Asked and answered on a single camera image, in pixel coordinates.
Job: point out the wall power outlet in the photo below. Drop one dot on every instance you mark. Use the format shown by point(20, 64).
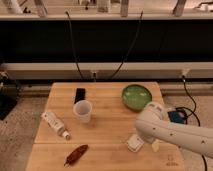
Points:
point(94, 75)

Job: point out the white tube bottle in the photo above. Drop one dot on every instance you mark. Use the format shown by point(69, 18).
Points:
point(56, 124)

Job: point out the blue connector box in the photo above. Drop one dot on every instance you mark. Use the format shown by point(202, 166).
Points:
point(175, 117)

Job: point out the green bowl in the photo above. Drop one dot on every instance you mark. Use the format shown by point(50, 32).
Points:
point(136, 97)

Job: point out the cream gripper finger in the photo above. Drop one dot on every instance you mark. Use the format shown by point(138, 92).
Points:
point(155, 146)

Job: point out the white ceramic cup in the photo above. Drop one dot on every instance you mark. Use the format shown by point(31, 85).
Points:
point(82, 109)

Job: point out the black rectangular block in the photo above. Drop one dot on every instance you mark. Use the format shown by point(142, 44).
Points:
point(80, 94)

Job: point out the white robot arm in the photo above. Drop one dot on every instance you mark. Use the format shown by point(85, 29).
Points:
point(150, 126)

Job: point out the black equipment at left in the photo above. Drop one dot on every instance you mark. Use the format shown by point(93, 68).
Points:
point(7, 103)

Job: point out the brown red feather-shaped object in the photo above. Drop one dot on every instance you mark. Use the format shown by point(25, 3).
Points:
point(74, 156)

